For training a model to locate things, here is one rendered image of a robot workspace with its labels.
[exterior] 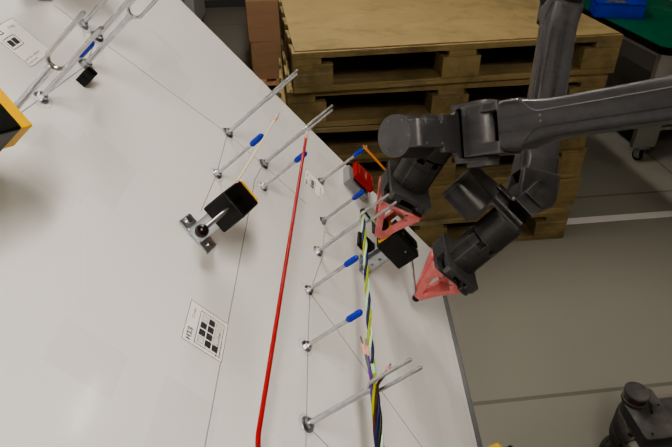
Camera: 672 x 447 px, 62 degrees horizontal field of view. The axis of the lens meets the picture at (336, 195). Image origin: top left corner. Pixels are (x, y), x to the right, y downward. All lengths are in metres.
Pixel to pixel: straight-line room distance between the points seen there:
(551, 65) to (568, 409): 1.45
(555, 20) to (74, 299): 0.83
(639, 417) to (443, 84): 1.33
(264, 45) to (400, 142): 3.51
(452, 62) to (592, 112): 1.63
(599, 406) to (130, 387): 1.92
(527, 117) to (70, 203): 0.51
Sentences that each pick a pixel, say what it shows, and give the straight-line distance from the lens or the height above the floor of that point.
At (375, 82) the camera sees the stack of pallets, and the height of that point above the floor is 0.85.
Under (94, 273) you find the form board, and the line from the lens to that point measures 0.52.
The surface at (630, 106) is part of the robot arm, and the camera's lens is 0.67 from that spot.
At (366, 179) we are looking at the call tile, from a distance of 1.08.
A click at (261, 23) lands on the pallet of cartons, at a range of 4.15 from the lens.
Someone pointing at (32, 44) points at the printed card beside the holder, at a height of 1.48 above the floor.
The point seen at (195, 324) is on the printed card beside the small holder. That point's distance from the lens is 0.56.
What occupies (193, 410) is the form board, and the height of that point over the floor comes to 1.25.
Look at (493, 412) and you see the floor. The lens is 2.11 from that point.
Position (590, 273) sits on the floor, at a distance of 2.77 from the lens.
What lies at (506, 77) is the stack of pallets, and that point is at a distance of 2.40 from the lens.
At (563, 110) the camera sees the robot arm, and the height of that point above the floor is 1.39.
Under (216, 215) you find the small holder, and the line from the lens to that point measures 0.57.
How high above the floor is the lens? 1.66
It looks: 33 degrees down
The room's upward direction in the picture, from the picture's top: 1 degrees counter-clockwise
